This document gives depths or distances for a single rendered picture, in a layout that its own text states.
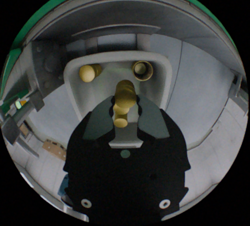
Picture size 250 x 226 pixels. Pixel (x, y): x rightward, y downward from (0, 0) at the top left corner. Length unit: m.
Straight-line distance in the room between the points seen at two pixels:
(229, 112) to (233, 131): 0.67
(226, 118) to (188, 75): 3.47
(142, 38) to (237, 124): 3.57
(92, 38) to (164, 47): 0.17
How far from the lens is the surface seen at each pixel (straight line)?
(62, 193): 0.34
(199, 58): 0.31
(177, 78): 0.25
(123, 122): 0.20
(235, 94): 0.50
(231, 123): 3.64
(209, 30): 0.15
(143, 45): 0.20
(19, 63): 0.21
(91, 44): 0.21
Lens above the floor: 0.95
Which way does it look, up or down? 58 degrees down
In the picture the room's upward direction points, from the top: 179 degrees counter-clockwise
